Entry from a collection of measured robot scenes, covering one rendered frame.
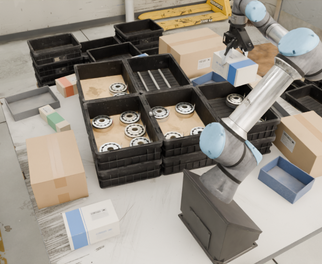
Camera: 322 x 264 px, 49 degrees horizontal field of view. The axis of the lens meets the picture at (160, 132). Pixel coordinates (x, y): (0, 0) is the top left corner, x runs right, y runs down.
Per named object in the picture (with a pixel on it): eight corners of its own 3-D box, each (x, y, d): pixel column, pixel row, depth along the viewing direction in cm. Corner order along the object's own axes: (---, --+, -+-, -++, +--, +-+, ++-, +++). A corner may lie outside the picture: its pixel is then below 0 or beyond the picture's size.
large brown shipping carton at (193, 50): (178, 81, 236) (180, 55, 224) (158, 62, 257) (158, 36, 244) (226, 69, 251) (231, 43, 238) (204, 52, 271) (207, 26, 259)
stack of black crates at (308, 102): (337, 144, 276) (354, 109, 254) (310, 156, 264) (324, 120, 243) (300, 117, 303) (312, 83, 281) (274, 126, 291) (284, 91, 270)
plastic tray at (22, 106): (49, 91, 223) (47, 85, 220) (60, 107, 211) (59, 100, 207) (6, 104, 212) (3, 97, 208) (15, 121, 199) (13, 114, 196)
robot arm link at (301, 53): (230, 174, 127) (339, 54, 116) (204, 158, 119) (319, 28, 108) (214, 155, 137) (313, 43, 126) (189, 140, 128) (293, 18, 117)
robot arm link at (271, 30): (350, 75, 123) (279, 21, 159) (337, 58, 116) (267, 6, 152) (322, 98, 126) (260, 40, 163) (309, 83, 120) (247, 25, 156)
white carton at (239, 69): (254, 81, 171) (258, 64, 166) (235, 87, 167) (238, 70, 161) (230, 63, 185) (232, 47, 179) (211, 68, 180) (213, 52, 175)
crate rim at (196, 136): (225, 134, 162) (225, 130, 161) (164, 146, 155) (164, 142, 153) (193, 89, 192) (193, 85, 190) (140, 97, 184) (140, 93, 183)
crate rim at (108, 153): (163, 146, 155) (164, 142, 153) (96, 159, 148) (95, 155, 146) (140, 97, 184) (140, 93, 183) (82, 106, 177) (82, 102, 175)
